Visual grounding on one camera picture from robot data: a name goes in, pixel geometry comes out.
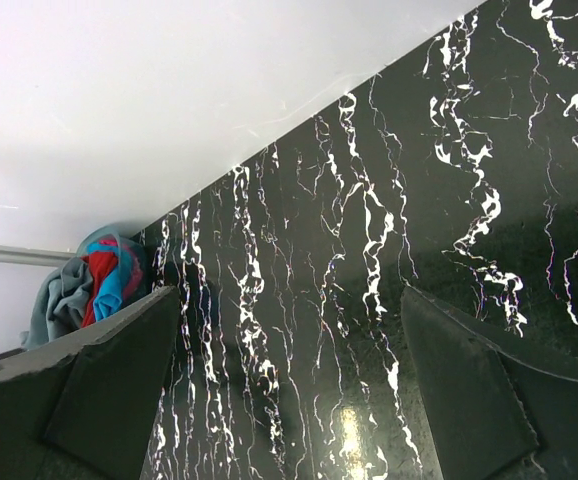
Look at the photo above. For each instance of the red t shirt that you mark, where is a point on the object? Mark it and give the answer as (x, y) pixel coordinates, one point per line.
(101, 264)

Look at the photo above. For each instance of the bright blue t shirt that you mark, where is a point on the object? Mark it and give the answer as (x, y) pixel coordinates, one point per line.
(101, 311)

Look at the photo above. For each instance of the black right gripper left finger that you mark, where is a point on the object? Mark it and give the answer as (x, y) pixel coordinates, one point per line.
(83, 406)

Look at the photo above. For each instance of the pink garment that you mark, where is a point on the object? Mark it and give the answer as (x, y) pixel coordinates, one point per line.
(124, 281)

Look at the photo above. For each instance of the grey-blue t shirt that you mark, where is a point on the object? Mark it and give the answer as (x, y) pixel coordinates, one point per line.
(60, 305)

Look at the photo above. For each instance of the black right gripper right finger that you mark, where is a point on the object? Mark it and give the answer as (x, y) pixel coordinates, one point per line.
(498, 407)

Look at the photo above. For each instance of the teal plastic laundry basket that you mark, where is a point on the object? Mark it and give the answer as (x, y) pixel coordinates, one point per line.
(87, 246)

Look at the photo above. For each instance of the aluminium frame post left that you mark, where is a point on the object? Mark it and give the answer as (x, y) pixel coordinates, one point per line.
(33, 257)

